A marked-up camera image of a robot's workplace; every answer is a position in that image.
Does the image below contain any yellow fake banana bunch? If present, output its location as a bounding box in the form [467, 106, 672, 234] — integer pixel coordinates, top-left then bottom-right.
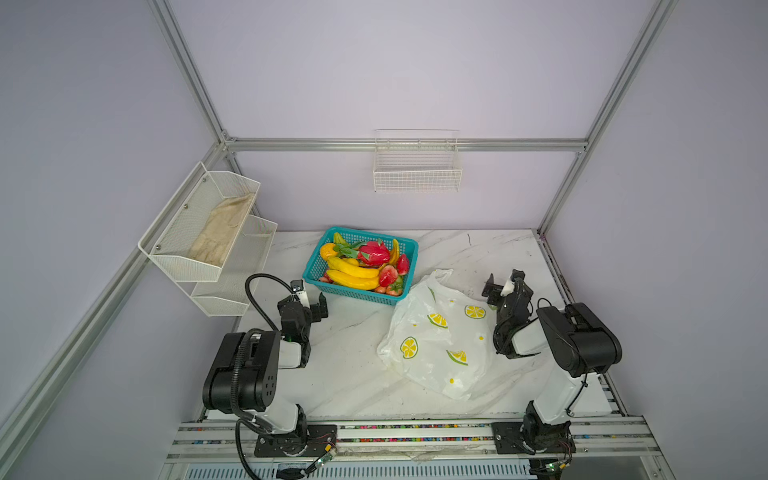
[326, 257, 380, 291]

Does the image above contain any white lemon print plastic bag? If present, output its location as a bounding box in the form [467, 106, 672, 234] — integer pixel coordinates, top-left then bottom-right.
[376, 269, 495, 401]

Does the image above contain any pink fake dragon fruit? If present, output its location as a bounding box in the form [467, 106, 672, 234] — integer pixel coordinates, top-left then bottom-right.
[356, 241, 391, 268]

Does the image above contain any red fake strawberry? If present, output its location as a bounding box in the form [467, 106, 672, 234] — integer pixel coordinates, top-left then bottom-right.
[379, 265, 399, 288]

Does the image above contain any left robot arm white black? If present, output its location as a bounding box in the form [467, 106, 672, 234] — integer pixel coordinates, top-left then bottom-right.
[202, 280, 328, 457]

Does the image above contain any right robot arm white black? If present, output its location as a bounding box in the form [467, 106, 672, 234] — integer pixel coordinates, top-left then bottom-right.
[482, 270, 623, 455]

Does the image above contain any green fake leafy fruit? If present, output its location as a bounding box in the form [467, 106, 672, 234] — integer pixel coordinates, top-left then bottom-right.
[333, 232, 360, 260]

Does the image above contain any yellow fake starfruit slice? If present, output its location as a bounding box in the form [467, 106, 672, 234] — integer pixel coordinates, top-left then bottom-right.
[389, 239, 401, 265]

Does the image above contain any teal plastic basket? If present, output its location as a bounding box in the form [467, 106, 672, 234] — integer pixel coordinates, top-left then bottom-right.
[303, 227, 419, 305]

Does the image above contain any lower white mesh shelf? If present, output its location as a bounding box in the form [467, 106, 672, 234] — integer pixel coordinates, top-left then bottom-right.
[189, 215, 278, 317]

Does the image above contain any white mesh shelf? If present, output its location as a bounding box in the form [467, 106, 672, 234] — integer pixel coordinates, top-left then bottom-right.
[138, 163, 260, 283]
[189, 215, 278, 317]

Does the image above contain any beige cloth in shelf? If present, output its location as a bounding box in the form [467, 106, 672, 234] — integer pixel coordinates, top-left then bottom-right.
[188, 193, 255, 267]

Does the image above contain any upper white mesh shelf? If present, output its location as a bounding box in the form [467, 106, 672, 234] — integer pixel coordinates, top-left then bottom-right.
[138, 163, 260, 283]

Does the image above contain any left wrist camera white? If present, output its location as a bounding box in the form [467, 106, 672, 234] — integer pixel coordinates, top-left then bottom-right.
[296, 288, 310, 308]

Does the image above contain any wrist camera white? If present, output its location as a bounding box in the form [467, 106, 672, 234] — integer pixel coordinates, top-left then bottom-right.
[501, 279, 515, 297]
[296, 288, 310, 308]

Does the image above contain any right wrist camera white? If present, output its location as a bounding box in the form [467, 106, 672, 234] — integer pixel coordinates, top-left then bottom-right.
[501, 279, 515, 297]

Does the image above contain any white wire wall basket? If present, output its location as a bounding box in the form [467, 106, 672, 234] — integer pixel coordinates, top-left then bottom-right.
[373, 129, 463, 194]

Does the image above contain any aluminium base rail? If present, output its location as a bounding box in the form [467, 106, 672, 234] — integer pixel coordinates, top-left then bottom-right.
[158, 415, 677, 479]

